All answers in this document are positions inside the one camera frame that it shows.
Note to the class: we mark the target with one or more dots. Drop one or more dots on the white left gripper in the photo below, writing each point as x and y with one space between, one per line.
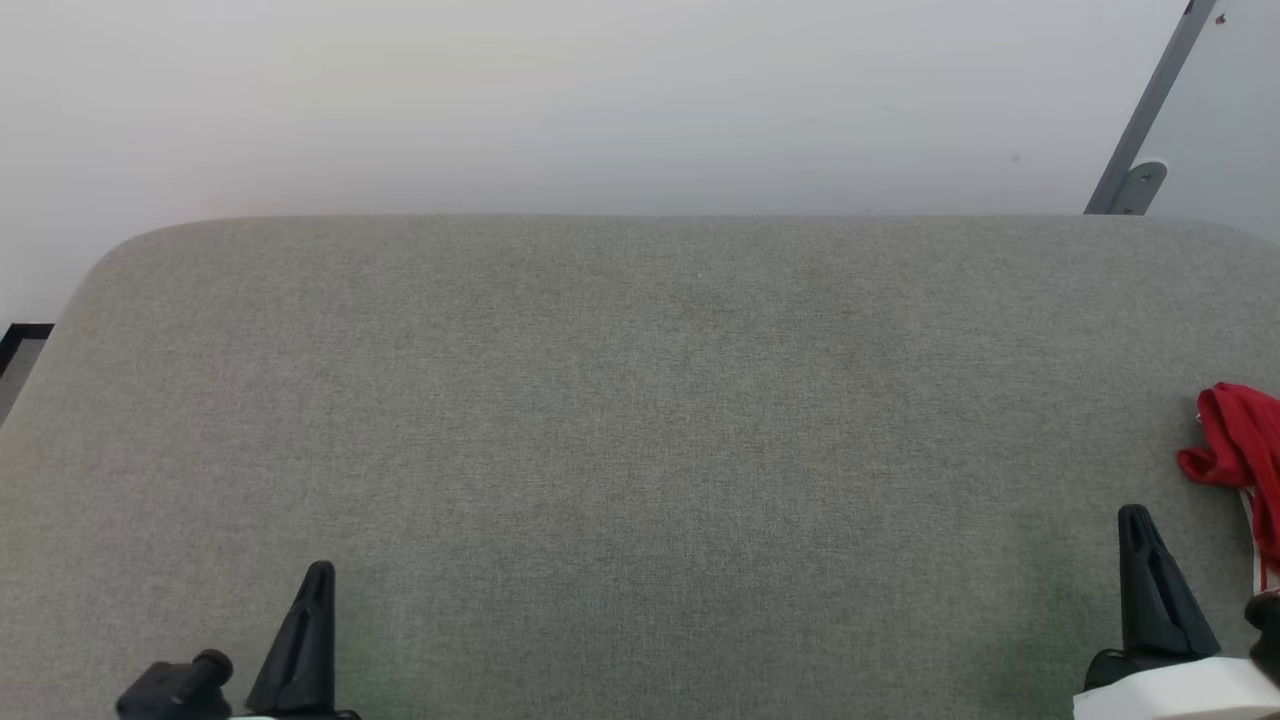
300 716

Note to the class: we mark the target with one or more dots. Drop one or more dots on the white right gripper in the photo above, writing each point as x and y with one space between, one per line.
1170 695

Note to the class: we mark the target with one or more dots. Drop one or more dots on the red and white shirt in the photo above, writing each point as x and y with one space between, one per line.
1245 440

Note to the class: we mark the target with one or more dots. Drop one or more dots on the grey fabric sofa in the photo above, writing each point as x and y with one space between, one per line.
640 450

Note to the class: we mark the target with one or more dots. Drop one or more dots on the black skirting strip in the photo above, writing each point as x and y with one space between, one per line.
22 340

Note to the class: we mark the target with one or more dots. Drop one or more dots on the grey metal pole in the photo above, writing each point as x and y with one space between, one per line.
1150 100

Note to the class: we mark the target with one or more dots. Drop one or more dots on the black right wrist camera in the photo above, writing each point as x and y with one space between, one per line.
1268 640

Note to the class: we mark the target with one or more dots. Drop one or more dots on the grey metal pole bracket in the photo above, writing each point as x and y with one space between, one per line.
1138 190

